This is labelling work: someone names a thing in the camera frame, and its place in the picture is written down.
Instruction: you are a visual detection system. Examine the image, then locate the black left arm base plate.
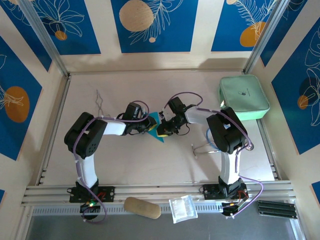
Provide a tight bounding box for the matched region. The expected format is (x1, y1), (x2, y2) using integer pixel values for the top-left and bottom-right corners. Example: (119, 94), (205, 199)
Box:
(69, 186), (116, 203)

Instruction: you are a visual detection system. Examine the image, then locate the blue paper sheet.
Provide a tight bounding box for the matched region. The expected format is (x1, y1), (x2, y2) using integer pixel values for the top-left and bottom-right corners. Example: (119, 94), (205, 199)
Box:
(147, 111), (166, 145)

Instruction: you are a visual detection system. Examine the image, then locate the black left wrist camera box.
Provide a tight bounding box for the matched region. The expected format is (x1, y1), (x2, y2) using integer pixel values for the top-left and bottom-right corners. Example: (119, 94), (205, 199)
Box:
(124, 102), (142, 120)

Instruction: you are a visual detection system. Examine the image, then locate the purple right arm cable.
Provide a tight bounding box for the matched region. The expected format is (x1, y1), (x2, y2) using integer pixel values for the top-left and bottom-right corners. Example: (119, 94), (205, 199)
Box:
(166, 92), (265, 219)

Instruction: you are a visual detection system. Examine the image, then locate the white plastic pouch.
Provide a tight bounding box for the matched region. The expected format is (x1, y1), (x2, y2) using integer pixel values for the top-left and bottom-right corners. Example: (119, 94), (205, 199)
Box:
(168, 194), (198, 224)

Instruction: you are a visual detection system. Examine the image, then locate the small black circuit board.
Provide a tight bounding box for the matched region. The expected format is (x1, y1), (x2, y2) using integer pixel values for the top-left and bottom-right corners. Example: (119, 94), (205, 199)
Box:
(79, 201), (101, 221)
(221, 201), (247, 218)

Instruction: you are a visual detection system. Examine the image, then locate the aluminium table side rail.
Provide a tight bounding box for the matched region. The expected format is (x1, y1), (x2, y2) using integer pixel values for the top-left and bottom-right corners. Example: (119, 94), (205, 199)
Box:
(257, 119), (278, 181)
(37, 73), (72, 187)

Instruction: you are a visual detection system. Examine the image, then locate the mint green zip case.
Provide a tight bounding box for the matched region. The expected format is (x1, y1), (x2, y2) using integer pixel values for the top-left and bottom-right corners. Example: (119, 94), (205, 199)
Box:
(218, 74), (271, 121)

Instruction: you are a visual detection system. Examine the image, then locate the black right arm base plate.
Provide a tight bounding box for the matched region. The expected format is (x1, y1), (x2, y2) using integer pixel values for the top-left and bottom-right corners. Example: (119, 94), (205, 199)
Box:
(202, 183), (250, 201)

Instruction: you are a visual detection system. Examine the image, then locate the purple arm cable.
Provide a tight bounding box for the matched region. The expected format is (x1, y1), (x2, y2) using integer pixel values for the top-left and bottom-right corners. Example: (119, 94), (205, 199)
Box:
(166, 92), (265, 219)
(73, 100), (150, 224)

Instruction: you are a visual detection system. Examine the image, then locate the thin wire on table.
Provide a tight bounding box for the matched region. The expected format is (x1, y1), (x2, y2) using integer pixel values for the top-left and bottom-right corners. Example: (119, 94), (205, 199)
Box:
(94, 89), (112, 118)

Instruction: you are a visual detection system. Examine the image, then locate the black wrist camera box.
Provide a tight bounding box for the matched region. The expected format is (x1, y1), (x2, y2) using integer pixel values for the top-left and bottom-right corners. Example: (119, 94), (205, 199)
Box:
(166, 96), (187, 115)
(124, 102), (142, 120)

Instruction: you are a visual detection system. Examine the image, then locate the grey slotted cable duct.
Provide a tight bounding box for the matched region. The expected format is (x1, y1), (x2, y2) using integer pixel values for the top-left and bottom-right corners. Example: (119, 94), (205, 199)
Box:
(32, 203), (258, 216)

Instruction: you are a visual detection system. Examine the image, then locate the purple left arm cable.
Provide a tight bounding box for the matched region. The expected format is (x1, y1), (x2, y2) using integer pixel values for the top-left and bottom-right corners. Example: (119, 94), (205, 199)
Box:
(73, 100), (150, 224)

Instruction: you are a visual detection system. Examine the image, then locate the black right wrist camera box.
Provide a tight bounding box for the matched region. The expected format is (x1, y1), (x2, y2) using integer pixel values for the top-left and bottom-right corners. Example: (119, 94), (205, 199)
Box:
(166, 96), (187, 115)

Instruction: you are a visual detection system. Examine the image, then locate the aluminium frame post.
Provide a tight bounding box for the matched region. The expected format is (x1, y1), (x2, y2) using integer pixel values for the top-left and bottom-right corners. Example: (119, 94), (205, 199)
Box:
(243, 0), (292, 73)
(18, 0), (70, 77)

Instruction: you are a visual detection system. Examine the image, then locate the black ribbed block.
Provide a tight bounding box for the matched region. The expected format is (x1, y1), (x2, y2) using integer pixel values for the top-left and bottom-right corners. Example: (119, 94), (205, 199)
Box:
(257, 199), (298, 220)

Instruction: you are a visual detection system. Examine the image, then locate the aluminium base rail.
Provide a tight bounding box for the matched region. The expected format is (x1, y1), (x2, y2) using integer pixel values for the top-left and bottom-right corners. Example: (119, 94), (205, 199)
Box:
(21, 181), (297, 207)

